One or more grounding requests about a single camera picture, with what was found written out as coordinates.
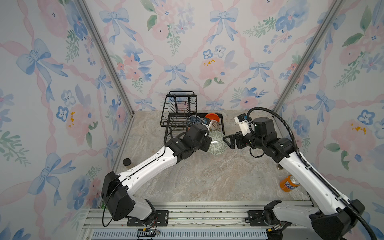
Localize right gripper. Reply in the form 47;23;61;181
222;129;265;152

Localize blue floral bowl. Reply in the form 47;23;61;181
187;115;202;125

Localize white brown patterned bowl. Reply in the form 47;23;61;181
209;120;220;132

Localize green white patterned bowl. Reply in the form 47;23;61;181
208;131;227;155

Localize orange bowl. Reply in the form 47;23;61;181
205;113;220;122

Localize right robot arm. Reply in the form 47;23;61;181
223;114;365;240

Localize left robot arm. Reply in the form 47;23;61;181
101;118;212;226

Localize left dark cap bottle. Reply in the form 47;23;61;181
123;158;132;167

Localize black wire dish rack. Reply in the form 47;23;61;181
160;91;225;143

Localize black corrugated cable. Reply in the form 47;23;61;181
245;106;378;240

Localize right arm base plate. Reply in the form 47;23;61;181
246;209;291;227

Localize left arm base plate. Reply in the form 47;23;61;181
127;210;169;228

